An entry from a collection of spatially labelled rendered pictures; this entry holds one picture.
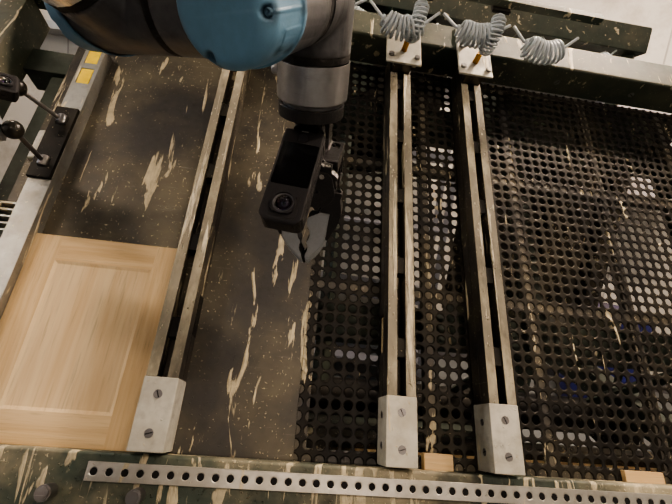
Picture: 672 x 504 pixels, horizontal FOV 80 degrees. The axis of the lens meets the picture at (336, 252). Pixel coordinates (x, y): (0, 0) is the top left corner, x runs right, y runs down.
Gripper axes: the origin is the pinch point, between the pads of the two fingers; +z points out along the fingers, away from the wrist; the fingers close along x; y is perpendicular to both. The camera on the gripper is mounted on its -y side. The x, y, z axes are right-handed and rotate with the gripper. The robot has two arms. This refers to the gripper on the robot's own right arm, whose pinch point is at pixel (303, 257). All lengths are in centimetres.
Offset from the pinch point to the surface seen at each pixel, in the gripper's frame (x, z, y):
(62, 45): 274, 53, 301
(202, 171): 32, 10, 38
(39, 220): 63, 19, 22
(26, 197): 66, 15, 25
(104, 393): 37, 37, -4
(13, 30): 92, -9, 64
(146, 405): 26.5, 33.9, -6.3
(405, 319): -18.6, 28.3, 19.2
